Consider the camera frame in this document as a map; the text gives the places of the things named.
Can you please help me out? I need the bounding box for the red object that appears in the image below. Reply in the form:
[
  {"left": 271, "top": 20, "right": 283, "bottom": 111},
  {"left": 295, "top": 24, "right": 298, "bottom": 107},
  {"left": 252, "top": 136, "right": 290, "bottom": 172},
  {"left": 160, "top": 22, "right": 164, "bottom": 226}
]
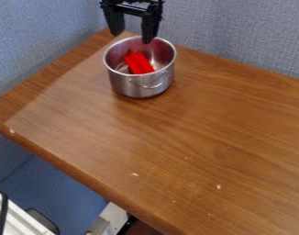
[{"left": 124, "top": 50, "right": 155, "bottom": 74}]

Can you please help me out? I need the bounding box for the silver metal pot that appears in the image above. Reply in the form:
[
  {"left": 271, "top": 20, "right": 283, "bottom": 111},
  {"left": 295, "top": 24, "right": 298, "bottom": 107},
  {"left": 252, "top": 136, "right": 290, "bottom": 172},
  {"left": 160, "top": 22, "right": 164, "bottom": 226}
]
[{"left": 103, "top": 36, "right": 176, "bottom": 98}]

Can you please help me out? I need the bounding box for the white table frame part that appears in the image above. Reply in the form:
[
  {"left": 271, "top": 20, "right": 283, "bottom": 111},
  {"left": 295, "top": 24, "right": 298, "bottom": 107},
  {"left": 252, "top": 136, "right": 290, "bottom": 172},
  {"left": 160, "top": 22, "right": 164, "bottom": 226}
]
[{"left": 85, "top": 203, "right": 128, "bottom": 235}]

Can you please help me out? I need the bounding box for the black cable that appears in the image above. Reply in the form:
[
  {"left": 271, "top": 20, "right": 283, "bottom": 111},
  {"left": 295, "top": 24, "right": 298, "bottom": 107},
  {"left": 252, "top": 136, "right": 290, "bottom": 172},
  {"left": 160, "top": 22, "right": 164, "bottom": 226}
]
[{"left": 0, "top": 188, "right": 9, "bottom": 235}]

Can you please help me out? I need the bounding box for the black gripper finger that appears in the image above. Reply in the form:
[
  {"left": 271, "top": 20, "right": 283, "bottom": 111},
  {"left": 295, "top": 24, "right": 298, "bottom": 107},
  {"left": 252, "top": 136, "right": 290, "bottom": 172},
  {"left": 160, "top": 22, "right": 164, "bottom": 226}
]
[
  {"left": 141, "top": 13, "right": 161, "bottom": 44},
  {"left": 103, "top": 6, "right": 125, "bottom": 36}
]

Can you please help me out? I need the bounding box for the white box with black edge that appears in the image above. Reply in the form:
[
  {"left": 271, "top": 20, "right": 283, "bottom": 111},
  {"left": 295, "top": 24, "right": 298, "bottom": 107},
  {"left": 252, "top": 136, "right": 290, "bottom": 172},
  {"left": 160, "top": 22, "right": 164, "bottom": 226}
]
[{"left": 0, "top": 190, "right": 59, "bottom": 235}]

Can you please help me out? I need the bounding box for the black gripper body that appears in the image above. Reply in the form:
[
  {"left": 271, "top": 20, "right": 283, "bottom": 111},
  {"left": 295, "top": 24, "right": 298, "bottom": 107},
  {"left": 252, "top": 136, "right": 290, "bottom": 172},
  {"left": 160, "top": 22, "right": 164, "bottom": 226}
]
[{"left": 100, "top": 0, "right": 164, "bottom": 17}]

